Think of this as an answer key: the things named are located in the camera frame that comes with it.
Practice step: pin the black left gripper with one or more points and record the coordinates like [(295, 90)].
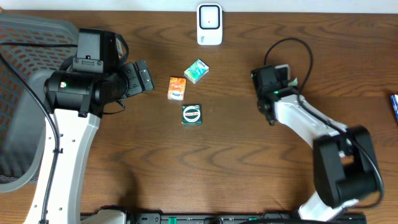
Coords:
[(132, 73)]

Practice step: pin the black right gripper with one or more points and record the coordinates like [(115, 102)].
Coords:
[(293, 87)]

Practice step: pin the green wet wipes pack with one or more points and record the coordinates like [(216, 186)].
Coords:
[(293, 83)]

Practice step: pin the orange tissue pack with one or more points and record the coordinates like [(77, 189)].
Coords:
[(177, 87)]

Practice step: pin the green tissue pack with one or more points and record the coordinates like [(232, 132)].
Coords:
[(196, 71)]

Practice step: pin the dark green small box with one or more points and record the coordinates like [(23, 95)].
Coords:
[(191, 115)]

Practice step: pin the yellow snack bag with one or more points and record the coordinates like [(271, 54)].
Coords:
[(394, 100)]

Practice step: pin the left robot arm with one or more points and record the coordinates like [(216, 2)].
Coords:
[(74, 99)]

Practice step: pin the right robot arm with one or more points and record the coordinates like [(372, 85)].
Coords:
[(345, 168)]

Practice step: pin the white barcode scanner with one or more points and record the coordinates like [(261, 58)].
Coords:
[(209, 24)]

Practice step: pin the grey plastic shopping basket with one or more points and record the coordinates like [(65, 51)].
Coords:
[(34, 47)]

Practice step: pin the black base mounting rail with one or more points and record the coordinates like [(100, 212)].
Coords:
[(147, 218)]

